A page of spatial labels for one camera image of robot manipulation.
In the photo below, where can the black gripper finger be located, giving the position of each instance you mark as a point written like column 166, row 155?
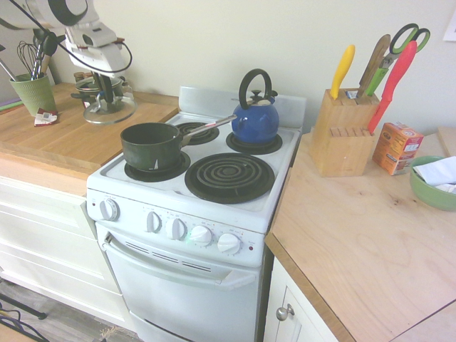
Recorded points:
column 108, row 89
column 98, row 85

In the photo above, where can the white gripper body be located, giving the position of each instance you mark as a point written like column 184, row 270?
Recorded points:
column 96, row 58

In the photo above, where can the glass pot lid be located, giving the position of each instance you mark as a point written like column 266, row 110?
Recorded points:
column 117, row 112

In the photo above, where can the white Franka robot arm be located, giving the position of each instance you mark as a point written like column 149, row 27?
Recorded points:
column 53, row 10

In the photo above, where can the black pot with glass lid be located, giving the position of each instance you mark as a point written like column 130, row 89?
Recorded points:
column 85, row 89

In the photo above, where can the black spatula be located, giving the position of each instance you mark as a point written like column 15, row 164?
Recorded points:
column 48, row 44

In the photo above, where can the red white packet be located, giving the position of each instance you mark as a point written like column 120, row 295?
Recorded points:
column 45, row 118

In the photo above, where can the green ribbed utensil holder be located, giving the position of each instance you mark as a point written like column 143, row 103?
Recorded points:
column 33, row 96

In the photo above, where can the dark green saucepan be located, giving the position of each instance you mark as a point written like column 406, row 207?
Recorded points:
column 149, row 146

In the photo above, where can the green cutting mat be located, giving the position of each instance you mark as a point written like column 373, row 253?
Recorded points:
column 10, row 105

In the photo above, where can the small black coil burner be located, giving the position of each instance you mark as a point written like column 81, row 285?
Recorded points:
column 274, row 144
column 203, row 133
column 181, row 162

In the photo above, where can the white stove knob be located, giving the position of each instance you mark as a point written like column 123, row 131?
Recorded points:
column 229, row 244
column 176, row 228
column 154, row 222
column 108, row 210
column 202, row 235

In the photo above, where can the large black coil burner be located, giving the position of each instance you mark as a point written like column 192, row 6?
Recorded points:
column 229, row 178

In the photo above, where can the white drawer cabinet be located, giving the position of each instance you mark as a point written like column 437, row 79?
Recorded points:
column 42, row 242

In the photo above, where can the white electric stove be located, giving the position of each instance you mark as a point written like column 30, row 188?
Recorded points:
column 185, row 270

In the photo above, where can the wooden knife block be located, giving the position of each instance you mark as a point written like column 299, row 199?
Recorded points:
column 338, row 135

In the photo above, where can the silver cabinet knob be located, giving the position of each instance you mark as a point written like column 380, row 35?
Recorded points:
column 284, row 313

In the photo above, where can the red knife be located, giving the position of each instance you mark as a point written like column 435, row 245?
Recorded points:
column 397, row 76

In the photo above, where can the green black scissors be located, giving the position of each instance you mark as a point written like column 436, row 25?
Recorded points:
column 394, row 44

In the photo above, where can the orange cardboard box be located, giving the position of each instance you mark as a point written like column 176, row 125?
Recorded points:
column 397, row 147

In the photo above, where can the white door cabinet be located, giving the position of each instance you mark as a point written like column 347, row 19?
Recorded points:
column 295, row 320

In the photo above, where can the green ceramic bowl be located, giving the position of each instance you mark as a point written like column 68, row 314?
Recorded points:
column 427, row 196

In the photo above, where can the white crumpled paper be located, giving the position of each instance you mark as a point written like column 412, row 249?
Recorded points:
column 438, row 171

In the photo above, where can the light wooden board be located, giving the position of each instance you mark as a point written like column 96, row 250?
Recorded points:
column 449, row 140

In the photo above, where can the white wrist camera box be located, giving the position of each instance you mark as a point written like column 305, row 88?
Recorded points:
column 96, row 35

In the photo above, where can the black camera stand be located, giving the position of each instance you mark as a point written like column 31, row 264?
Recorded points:
column 21, row 306

